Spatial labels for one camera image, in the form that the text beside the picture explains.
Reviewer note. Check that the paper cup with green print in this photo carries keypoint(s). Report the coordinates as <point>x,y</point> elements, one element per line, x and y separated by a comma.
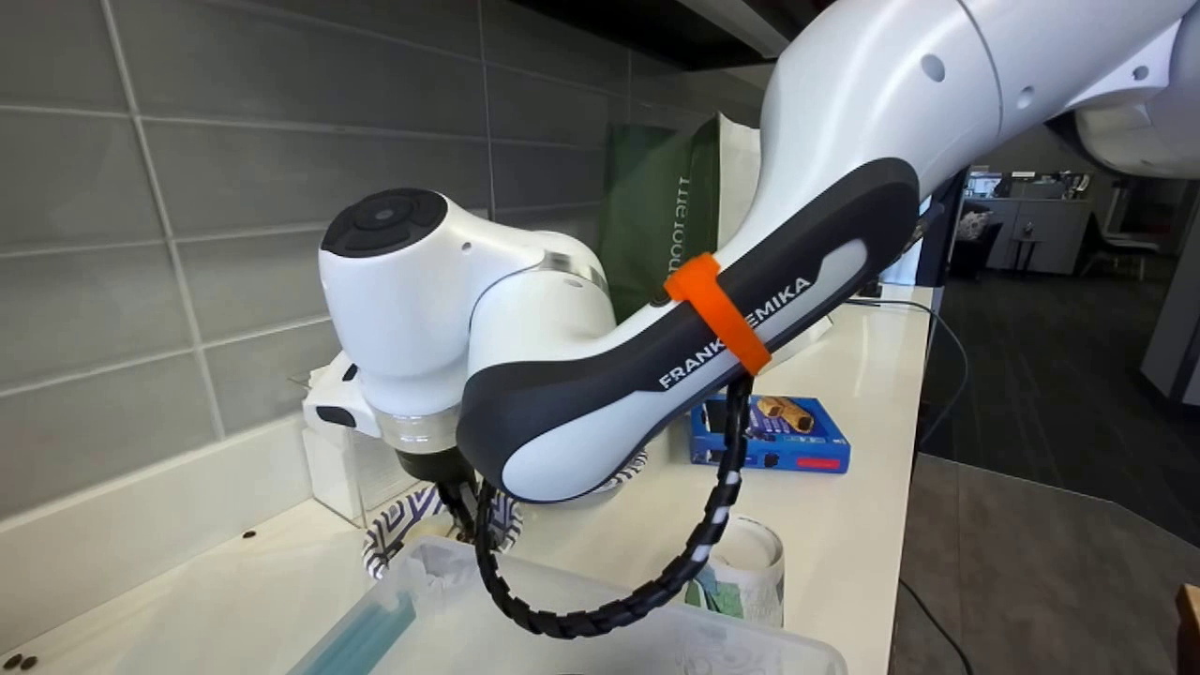
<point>754,568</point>

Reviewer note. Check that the blue cardboard box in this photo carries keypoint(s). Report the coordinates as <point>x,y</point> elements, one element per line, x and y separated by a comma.
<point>799,442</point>

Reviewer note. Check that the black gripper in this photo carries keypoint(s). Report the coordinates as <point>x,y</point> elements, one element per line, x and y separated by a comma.
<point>435,465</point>

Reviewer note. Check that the background office furniture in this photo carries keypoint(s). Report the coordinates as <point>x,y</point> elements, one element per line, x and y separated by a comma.
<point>1036,226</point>

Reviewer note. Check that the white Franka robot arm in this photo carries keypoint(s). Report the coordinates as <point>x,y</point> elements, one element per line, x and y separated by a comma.
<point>874,98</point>

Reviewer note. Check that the clear plastic bin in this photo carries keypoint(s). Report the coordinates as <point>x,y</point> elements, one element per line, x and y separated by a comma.
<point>565,651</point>

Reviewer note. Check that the large green white paper bag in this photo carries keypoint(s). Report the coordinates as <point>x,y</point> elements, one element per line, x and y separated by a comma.
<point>649,201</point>

